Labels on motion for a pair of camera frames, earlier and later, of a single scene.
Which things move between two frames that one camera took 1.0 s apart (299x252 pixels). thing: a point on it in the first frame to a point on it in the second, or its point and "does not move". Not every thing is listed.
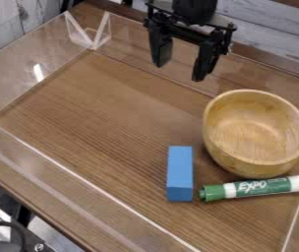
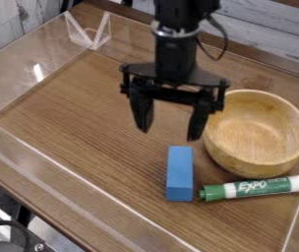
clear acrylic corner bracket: x=78 y=34 does not move
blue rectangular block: x=181 y=173 does not move
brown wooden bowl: x=257 y=131 does not move
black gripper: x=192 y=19 to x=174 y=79
